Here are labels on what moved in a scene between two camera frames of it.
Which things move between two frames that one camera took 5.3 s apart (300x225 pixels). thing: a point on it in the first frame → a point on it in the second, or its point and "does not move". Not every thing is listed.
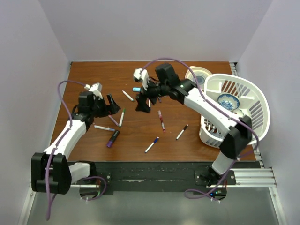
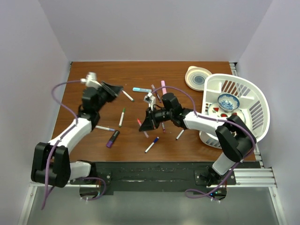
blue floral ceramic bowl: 229,101 does not move
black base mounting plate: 166,178 does not move
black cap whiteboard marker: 182,131 does not move
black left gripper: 108,109 → 116,90
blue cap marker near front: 152,144 does not move
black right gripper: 141,99 → 148,124
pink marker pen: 113,120 → 140,123
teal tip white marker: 128,95 does not move
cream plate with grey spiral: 201,74 does not move
